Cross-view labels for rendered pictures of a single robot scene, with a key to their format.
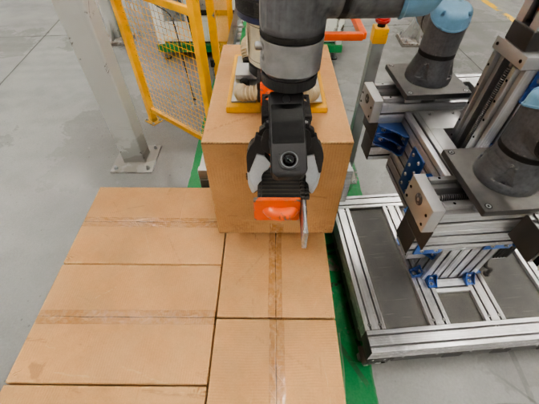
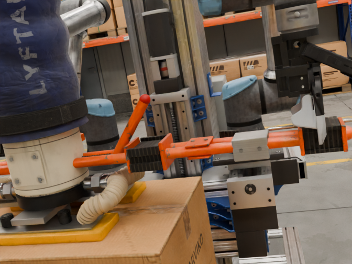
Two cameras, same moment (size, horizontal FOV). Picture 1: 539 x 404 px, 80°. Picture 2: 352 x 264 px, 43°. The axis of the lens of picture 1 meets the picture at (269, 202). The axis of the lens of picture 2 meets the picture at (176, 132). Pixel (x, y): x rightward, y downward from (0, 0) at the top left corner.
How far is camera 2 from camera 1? 0.96 m
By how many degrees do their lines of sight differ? 70
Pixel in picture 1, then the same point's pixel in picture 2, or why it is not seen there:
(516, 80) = (187, 108)
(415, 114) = not seen: hidden behind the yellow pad
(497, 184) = not seen: hidden behind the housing
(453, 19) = (108, 106)
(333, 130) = (178, 184)
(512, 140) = (245, 116)
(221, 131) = (142, 240)
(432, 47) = (108, 132)
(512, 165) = (256, 128)
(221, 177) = not seen: outside the picture
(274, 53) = (314, 8)
